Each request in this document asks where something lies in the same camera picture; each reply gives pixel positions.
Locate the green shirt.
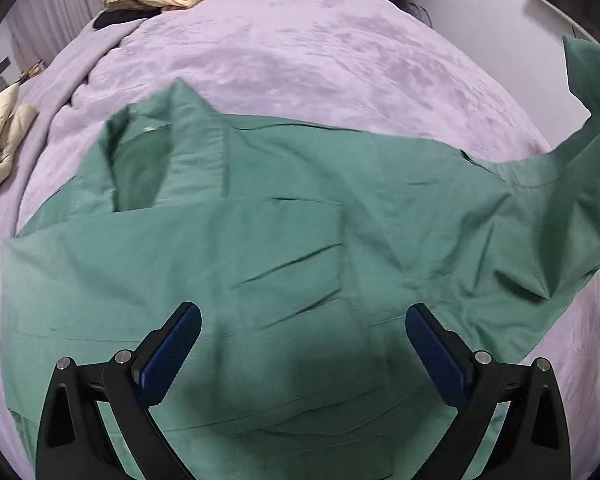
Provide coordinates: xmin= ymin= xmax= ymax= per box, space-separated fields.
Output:
xmin=0 ymin=35 xmax=600 ymax=480

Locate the grey curtain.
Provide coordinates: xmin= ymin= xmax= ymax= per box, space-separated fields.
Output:
xmin=7 ymin=0 xmax=101 ymax=68

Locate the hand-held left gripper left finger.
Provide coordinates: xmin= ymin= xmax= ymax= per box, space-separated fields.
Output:
xmin=34 ymin=301 xmax=203 ymax=480

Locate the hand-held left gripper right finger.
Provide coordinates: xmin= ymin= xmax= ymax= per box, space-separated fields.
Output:
xmin=405 ymin=302 xmax=572 ymax=480

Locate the purple blanket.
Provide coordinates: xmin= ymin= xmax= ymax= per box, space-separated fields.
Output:
xmin=0 ymin=0 xmax=600 ymax=480

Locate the cream puffer jacket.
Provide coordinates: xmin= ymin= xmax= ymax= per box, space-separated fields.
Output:
xmin=0 ymin=82 xmax=38 ymax=211

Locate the black cloth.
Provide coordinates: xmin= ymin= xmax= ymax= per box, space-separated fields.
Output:
xmin=92 ymin=6 xmax=163 ymax=31

